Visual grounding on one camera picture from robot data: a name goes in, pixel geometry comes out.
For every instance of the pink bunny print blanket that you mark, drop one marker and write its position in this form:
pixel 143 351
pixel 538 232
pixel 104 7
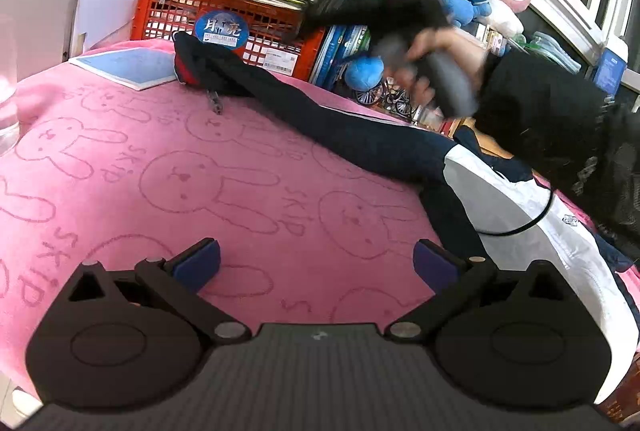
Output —
pixel 150 211

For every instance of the person's right hand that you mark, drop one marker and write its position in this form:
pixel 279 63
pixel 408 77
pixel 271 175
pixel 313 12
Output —
pixel 450 42

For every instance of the blue booklet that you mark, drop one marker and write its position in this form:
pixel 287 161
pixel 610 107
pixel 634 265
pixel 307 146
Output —
pixel 127 66

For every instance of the person's right forearm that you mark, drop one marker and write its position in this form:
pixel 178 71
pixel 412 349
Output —
pixel 540 111

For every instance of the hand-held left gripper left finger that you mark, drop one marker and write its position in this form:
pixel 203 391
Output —
pixel 197 263

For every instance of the row of upright books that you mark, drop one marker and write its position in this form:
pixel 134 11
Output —
pixel 345 46

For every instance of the black model bicycle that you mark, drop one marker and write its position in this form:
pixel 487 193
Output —
pixel 380 96

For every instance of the red plastic crate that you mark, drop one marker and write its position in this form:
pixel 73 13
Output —
pixel 165 18

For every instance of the brown box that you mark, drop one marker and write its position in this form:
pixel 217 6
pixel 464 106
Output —
pixel 622 403

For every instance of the grey pen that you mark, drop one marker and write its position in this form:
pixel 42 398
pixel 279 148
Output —
pixel 215 102

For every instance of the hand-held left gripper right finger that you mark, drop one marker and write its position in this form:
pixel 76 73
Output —
pixel 435 263

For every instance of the dark cloth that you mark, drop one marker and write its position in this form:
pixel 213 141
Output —
pixel 625 171

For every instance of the blue box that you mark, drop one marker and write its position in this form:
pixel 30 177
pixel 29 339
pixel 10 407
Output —
pixel 611 71

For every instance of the navy and white jacket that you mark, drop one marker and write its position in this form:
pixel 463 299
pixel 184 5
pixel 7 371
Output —
pixel 350 136

